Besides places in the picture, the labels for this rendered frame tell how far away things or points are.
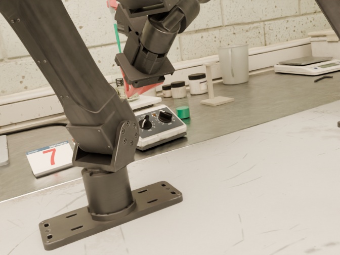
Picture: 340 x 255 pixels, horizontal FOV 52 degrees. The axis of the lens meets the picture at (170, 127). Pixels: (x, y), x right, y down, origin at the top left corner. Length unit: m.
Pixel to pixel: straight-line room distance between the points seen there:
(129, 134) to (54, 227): 0.16
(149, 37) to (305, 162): 0.33
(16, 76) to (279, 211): 1.04
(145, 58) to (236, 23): 1.06
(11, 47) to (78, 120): 0.88
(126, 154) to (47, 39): 0.17
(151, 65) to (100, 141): 0.22
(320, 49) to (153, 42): 1.23
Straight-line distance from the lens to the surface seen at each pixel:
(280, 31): 1.80
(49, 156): 0.78
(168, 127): 0.78
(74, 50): 0.42
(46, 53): 0.41
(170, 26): 0.58
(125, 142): 0.46
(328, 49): 1.71
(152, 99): 0.84
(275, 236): 0.43
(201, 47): 1.53
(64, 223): 0.51
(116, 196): 0.48
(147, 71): 0.64
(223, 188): 0.54
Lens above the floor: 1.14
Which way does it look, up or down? 15 degrees down
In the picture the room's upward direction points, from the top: 8 degrees counter-clockwise
